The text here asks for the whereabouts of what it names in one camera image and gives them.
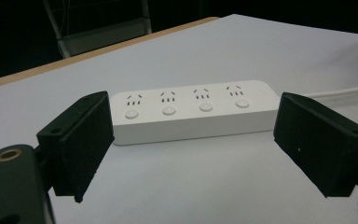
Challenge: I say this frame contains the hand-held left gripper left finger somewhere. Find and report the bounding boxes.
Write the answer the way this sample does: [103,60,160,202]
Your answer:
[35,91,116,204]

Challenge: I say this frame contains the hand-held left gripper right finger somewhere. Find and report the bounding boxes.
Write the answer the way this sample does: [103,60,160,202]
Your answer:
[272,91,358,199]

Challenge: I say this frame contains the white power strip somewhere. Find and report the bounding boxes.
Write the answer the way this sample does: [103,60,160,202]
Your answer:
[109,79,282,147]

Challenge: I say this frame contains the metal stand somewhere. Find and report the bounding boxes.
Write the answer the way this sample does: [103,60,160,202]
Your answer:
[42,0,153,59]

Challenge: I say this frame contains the white power strip cable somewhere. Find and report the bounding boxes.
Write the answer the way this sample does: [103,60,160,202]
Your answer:
[301,84,358,98]

